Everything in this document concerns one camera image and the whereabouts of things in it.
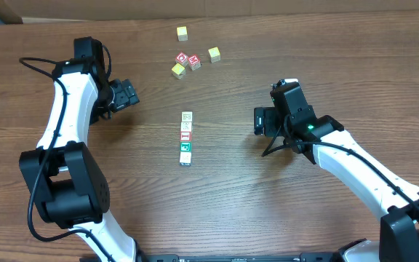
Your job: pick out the red O block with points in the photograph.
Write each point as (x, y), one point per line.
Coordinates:
(182, 59)

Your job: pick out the plain white wooden block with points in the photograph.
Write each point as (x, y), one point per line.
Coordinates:
(185, 158)

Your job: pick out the yellow block left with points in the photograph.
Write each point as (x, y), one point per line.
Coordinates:
(178, 71)

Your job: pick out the cardboard wall panel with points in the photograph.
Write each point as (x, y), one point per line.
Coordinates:
(13, 11)

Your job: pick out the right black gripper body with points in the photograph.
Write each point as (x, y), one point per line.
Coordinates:
(262, 121)

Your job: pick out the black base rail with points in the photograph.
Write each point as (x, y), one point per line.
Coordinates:
(238, 258)

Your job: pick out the yellow block right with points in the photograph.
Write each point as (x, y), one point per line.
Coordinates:
(214, 54)

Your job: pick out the green F block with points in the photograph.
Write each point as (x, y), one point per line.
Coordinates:
(186, 146)

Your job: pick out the white blue picture block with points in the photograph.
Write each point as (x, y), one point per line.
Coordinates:
(187, 116)

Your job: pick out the red I block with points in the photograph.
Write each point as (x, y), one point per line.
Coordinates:
(186, 136)

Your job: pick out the red M block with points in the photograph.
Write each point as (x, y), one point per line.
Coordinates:
(194, 62)

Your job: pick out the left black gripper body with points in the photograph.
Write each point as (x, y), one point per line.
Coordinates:
(126, 94)

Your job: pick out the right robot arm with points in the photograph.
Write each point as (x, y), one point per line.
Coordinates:
(325, 142)

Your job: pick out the white green picture block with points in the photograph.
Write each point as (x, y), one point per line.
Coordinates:
(186, 126)

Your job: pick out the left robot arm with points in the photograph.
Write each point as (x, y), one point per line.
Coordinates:
(69, 193)

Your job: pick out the far yellow wooden block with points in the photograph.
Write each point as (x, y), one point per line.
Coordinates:
(182, 33)

